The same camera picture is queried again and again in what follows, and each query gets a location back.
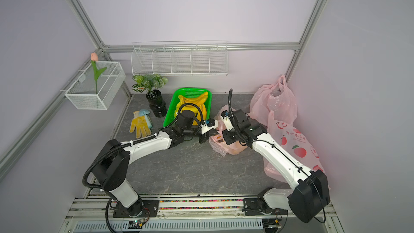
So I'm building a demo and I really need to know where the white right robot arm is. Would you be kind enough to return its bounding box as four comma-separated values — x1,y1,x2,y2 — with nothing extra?
222,120,331,223

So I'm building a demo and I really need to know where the yellow banana bunch in basket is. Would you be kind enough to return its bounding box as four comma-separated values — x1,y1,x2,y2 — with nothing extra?
174,92,208,121

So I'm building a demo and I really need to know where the pink peach printed bag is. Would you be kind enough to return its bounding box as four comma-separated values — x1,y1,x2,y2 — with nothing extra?
267,111,325,172

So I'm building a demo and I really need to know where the plain pink plastic bag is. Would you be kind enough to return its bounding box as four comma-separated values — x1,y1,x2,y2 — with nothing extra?
249,75,298,126

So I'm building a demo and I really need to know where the green plastic basket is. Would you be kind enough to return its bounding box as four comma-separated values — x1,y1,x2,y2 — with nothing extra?
163,87,212,127

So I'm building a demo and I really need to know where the black ceramic vase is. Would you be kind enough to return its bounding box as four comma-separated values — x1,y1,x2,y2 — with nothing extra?
146,90,167,118

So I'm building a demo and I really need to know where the yellow knitted work glove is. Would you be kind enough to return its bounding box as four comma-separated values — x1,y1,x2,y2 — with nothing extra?
129,111,152,139

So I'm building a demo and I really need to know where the green variegated artificial plant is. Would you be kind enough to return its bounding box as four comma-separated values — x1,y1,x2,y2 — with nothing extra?
132,74,169,99

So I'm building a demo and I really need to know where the artificial pink tulip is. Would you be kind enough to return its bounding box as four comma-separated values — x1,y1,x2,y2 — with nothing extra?
91,52,107,94

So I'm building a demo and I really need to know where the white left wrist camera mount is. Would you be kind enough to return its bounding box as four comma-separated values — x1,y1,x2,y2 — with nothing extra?
201,119,218,135

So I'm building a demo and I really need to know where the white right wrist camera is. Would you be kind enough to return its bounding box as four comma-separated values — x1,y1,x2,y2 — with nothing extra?
221,110,234,131

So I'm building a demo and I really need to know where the white wire wall shelf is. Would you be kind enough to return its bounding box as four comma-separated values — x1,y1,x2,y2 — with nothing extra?
131,41,229,76

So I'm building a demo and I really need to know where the black corrugated cable conduit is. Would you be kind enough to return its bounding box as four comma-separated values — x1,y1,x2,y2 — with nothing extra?
82,102,205,189

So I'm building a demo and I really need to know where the white wire wall basket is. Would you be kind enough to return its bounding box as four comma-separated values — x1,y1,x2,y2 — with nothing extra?
65,61,126,110

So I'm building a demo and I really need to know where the aluminium frame profile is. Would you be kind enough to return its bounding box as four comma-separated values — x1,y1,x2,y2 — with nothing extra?
1,0,327,181

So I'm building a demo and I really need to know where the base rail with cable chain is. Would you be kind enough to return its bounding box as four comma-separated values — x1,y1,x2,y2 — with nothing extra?
59,194,343,233

